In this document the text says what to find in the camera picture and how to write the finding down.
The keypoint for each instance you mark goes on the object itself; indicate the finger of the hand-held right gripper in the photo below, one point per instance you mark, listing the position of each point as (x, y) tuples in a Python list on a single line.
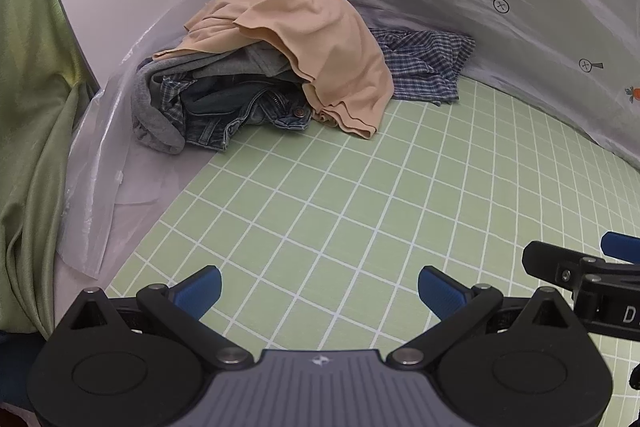
[(550, 259), (622, 247)]

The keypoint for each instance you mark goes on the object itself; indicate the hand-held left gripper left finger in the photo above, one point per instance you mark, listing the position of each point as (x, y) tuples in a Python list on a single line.
[(200, 292)]

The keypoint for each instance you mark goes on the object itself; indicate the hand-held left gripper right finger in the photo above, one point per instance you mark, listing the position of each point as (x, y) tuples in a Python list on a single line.
[(442, 292)]

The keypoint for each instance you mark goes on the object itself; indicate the peach long-sleeve shirt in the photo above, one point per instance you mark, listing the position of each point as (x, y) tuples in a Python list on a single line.
[(325, 37)]

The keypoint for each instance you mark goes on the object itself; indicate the green grid bed sheet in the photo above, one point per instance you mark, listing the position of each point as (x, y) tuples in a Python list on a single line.
[(350, 207)]

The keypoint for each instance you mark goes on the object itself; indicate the clear plastic sheet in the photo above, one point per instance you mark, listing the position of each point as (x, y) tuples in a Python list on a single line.
[(95, 187)]

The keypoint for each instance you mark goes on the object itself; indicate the blue denim jeans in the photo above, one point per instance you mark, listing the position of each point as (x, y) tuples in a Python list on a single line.
[(220, 127)]

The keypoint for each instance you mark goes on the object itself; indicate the grey sweatshirt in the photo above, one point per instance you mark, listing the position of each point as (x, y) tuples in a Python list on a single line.
[(155, 127)]

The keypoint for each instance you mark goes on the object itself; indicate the dark cloth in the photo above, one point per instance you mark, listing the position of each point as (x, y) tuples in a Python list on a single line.
[(20, 372)]

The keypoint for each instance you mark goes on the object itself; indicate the light checked shirt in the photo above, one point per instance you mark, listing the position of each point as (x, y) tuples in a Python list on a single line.
[(170, 94)]

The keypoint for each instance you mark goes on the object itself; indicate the blue plaid shirt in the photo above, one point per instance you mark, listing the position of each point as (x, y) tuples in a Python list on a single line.
[(425, 57)]

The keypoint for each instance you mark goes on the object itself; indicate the green curtain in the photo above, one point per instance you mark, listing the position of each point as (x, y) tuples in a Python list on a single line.
[(30, 107)]

